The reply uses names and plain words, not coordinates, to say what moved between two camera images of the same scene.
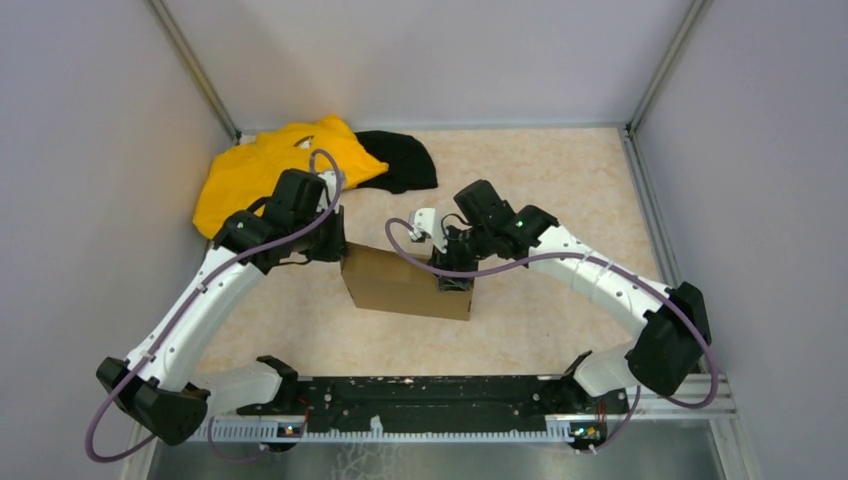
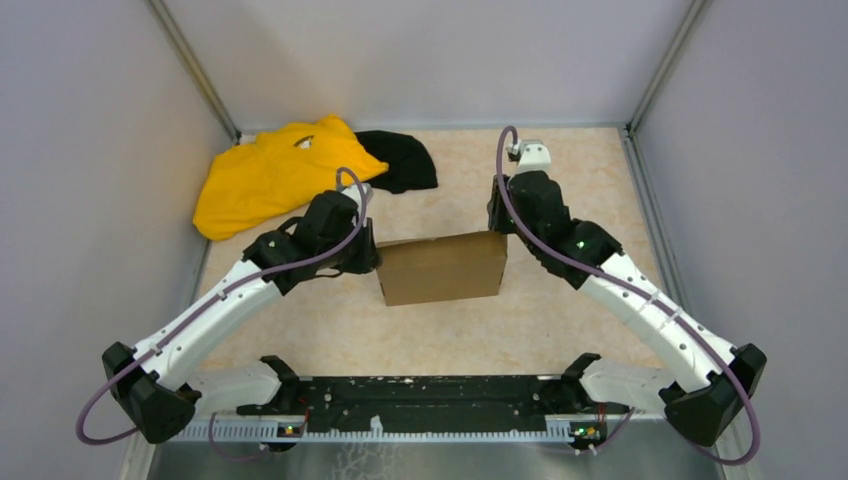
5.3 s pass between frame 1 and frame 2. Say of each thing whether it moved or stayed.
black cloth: stayed
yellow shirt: stayed
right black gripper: moved
